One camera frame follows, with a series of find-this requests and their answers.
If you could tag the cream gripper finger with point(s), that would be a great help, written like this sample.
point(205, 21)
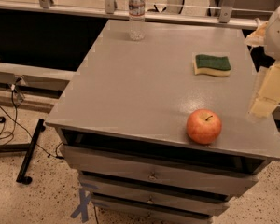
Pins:
point(267, 91)

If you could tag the clear plastic water bottle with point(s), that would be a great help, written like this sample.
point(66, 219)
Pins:
point(137, 10)

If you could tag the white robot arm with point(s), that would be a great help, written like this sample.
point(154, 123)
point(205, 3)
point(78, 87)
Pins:
point(268, 36)

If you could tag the green and yellow sponge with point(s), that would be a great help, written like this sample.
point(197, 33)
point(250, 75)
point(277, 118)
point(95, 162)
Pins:
point(211, 65)

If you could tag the red apple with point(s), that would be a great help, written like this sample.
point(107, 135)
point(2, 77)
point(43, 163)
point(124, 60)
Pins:
point(204, 126)

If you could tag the top grey drawer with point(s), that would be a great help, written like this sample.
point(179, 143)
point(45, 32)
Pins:
point(157, 171)

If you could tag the grey drawer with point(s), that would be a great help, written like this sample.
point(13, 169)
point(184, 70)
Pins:
point(157, 171)
point(149, 211)
point(155, 196)

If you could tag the grey drawer cabinet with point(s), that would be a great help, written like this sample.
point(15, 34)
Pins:
point(134, 98)

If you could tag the middle grey drawer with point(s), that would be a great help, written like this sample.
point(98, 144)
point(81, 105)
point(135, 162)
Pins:
point(155, 196)

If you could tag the bottom grey drawer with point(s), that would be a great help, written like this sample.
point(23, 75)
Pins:
point(149, 211)

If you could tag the blue tape cross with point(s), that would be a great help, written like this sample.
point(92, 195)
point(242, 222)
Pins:
point(82, 208)

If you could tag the black metal stand base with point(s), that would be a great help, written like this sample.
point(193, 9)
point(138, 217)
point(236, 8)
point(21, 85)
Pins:
point(28, 149)

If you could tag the grey metal rail frame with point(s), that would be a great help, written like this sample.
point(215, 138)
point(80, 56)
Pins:
point(247, 14)

